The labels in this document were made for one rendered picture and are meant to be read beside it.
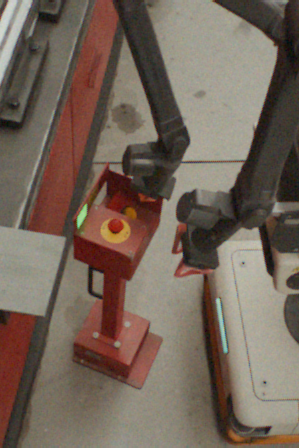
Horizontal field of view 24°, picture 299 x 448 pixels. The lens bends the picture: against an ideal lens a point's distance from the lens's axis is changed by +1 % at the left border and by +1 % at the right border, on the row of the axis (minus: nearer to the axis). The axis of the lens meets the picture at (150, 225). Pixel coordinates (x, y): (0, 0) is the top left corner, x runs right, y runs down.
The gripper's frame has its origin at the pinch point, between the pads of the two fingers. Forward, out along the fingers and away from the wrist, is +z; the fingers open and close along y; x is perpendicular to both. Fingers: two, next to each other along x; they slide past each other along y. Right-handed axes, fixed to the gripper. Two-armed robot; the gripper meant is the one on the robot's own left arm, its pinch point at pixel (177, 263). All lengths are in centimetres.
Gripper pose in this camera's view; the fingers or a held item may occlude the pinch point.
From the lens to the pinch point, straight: 141.8
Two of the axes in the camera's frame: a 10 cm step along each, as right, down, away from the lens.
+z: -5.2, 5.1, 6.9
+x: 8.5, 2.3, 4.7
